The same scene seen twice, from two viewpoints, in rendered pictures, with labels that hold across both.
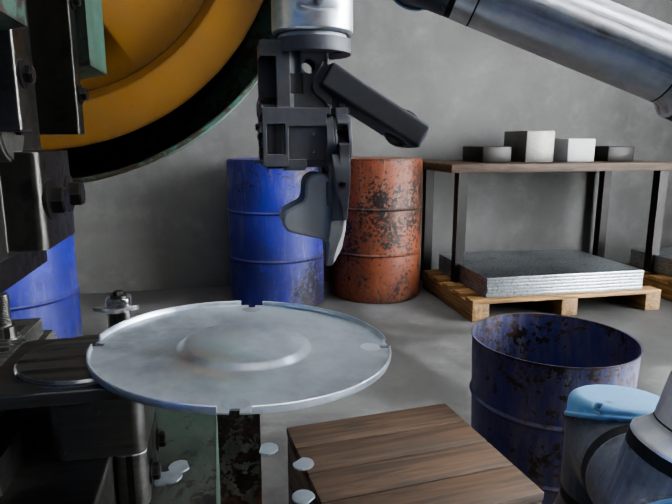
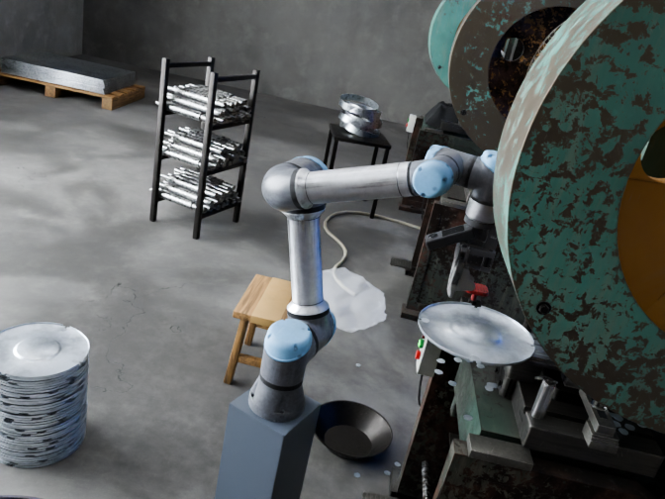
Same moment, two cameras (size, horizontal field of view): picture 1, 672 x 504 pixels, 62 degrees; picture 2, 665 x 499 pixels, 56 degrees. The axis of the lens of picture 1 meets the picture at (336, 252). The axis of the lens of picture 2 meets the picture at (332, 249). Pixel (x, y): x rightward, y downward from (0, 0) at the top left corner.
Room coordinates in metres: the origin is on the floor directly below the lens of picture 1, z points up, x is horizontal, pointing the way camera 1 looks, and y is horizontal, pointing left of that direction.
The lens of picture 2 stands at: (1.96, 0.04, 1.51)
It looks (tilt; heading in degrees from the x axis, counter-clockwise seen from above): 23 degrees down; 194
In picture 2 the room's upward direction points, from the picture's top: 12 degrees clockwise
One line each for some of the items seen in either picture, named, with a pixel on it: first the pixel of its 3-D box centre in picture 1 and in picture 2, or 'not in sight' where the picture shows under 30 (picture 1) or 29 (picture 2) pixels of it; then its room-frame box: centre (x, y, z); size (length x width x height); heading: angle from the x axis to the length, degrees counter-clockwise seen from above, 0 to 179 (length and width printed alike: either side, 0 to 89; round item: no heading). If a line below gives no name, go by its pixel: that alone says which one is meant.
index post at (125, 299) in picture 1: (120, 327); (543, 397); (0.68, 0.27, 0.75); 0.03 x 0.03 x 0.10; 12
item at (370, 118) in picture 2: not in sight; (354, 152); (-2.33, -1.00, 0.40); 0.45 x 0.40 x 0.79; 24
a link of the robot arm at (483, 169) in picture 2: not in sight; (492, 177); (0.55, 0.02, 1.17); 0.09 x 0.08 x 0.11; 84
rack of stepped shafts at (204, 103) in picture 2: not in sight; (202, 146); (-1.25, -1.65, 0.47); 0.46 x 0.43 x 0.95; 82
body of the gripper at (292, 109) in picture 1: (305, 108); (476, 243); (0.55, 0.03, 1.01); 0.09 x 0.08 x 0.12; 101
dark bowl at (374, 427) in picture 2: not in sight; (349, 434); (0.15, -0.20, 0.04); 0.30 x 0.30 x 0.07
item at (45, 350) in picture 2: not in sight; (38, 349); (0.66, -1.11, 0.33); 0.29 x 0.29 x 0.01
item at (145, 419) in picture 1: (146, 415); (506, 362); (0.51, 0.19, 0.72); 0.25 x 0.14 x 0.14; 102
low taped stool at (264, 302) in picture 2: not in sight; (268, 334); (-0.09, -0.66, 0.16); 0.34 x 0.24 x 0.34; 10
